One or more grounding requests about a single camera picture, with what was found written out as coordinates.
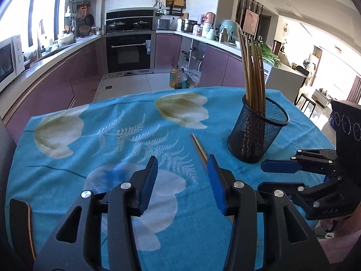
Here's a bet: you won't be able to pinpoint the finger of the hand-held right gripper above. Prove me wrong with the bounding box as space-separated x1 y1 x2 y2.
257 176 343 210
261 148 338 173

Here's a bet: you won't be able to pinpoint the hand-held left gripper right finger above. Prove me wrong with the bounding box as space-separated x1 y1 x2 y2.
206 154 330 271

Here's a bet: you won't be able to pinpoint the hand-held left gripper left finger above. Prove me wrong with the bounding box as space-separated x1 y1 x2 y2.
33 155 159 271

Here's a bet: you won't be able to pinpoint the single light wood chopstick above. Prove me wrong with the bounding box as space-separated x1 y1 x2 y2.
191 134 235 225

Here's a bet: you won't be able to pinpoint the black mesh utensil cup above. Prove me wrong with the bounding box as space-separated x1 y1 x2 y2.
227 94 290 164

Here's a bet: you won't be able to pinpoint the bunch of light wood chopsticks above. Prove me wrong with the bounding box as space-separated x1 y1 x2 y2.
236 25 267 159

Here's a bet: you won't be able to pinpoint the blue floral tablecloth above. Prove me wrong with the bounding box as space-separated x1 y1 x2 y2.
5 86 336 271

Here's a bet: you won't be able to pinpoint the white counter end panel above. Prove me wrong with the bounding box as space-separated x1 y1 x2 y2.
265 61 308 104

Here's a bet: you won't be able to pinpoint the white plastic bag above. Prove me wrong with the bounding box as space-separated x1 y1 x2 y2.
186 69 201 88

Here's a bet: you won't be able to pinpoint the green leafy vegetables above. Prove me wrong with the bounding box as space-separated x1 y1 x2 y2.
250 41 282 68

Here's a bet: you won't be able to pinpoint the black built-in oven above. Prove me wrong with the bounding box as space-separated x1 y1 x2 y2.
105 34 154 75

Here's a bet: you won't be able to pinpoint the purple kitchen base cabinets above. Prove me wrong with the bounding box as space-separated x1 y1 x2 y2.
0 32 268 144

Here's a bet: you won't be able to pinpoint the mint green round appliance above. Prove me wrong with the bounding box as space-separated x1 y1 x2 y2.
219 19 241 42

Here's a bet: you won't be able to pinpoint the stainless steel pot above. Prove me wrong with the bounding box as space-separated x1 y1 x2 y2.
181 19 197 33

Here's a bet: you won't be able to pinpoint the pink electric kettle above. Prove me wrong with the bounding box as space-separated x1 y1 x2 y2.
204 12 216 32

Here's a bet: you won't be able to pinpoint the white bowl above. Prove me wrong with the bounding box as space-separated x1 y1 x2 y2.
57 33 74 46

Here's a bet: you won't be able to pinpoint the black stove hood unit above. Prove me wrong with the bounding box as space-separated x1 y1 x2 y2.
106 8 156 33

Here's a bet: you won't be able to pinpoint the white microwave oven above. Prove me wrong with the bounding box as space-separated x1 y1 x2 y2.
0 35 25 91

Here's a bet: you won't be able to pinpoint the black frame stool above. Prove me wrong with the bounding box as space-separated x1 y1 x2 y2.
294 93 318 119

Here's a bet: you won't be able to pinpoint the pink wall picture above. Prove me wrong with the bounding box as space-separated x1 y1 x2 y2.
243 9 260 35

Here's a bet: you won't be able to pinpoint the wall rack with knife block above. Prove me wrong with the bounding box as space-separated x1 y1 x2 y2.
154 0 187 16

